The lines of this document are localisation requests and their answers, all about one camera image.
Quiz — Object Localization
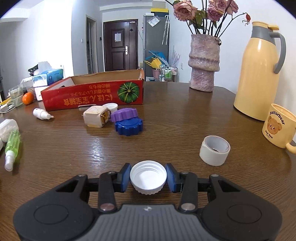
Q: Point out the large white bottle cap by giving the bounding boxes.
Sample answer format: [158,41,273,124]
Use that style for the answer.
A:
[129,160,167,195]

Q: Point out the white tape roll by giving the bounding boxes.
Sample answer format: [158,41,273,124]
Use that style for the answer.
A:
[199,136,231,166]

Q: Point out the white power plug adapter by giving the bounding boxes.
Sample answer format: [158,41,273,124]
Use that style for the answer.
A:
[83,105,110,128]

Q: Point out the purple gear lid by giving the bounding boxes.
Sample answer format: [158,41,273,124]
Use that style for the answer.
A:
[111,108,138,123]

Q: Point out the green spray bottle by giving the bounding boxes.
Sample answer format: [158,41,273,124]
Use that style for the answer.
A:
[4,130,21,172]

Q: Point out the white rectangular pill bottle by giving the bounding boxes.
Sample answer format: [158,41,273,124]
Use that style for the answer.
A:
[0,119,19,143]

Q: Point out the blue gear lid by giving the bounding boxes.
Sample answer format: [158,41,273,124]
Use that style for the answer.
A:
[115,117,143,136]

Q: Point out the small white bottle cap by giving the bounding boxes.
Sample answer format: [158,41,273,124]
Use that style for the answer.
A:
[103,103,118,113]

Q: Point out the red cardboard pumpkin box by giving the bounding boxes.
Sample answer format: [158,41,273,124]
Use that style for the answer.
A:
[41,69,144,111]

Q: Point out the yellow bear mug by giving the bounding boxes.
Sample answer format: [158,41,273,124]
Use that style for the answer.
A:
[262,103,296,154]

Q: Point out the orange fruit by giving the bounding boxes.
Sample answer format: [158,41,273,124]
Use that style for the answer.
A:
[22,92,35,105]

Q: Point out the yellow thermos jug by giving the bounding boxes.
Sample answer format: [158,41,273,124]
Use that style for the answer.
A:
[234,21,287,121]

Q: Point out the blue tissue pack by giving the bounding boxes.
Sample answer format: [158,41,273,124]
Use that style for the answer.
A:
[32,61,64,87]

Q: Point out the pink textured vase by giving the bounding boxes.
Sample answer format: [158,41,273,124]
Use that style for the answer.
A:
[188,34,221,92]

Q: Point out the clear drinking glass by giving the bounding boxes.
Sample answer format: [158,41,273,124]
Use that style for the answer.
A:
[9,85,23,108]

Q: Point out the dark brown door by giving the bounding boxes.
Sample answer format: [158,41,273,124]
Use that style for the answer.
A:
[103,19,138,71]

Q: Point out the grey refrigerator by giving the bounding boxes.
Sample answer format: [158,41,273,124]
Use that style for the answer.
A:
[143,15,169,78]

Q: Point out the dried pink roses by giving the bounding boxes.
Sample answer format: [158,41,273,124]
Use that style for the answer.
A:
[166,0,251,39]

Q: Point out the yellow box on refrigerator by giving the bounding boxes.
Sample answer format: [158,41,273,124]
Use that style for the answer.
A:
[151,8,169,14]

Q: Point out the wire storage cart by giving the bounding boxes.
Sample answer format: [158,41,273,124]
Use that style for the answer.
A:
[159,65,178,82]

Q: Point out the white charger with cable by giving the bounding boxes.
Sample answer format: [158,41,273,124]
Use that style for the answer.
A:
[0,102,15,114]

